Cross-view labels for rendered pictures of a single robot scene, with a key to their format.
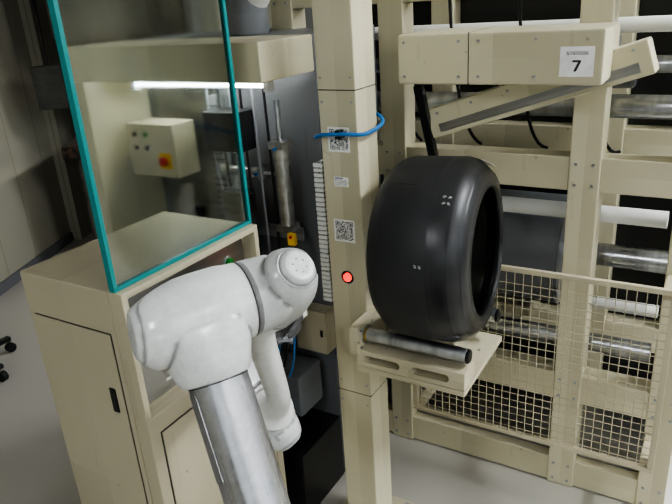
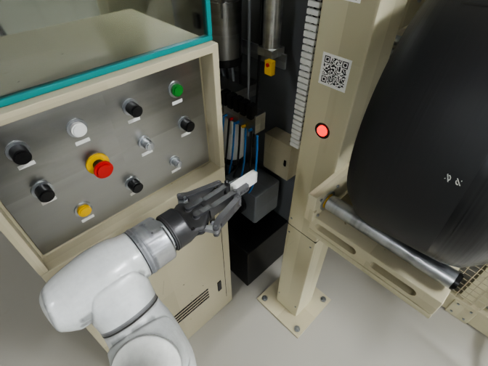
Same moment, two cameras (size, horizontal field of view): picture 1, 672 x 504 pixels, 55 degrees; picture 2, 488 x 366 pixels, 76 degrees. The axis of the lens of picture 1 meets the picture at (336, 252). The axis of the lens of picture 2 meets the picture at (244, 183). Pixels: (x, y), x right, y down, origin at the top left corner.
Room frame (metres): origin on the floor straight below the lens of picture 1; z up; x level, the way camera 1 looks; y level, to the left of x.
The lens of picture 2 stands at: (1.19, 0.00, 1.53)
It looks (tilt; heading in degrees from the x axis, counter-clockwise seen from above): 44 degrees down; 14
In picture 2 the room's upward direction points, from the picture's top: straight up
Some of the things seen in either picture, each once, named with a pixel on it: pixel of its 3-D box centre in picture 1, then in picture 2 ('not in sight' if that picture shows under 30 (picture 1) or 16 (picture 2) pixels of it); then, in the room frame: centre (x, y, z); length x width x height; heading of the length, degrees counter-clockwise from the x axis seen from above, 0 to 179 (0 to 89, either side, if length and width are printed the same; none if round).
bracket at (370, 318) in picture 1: (382, 314); (351, 174); (1.94, -0.14, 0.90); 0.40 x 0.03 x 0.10; 148
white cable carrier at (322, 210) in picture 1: (327, 232); (311, 69); (1.98, 0.02, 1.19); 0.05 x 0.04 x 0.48; 148
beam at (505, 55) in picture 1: (505, 54); not in sight; (2.03, -0.56, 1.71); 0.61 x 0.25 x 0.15; 58
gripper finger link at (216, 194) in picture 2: not in sight; (208, 200); (1.59, 0.18, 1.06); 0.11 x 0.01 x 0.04; 150
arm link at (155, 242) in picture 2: not in sight; (152, 243); (1.47, 0.24, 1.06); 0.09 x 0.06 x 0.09; 58
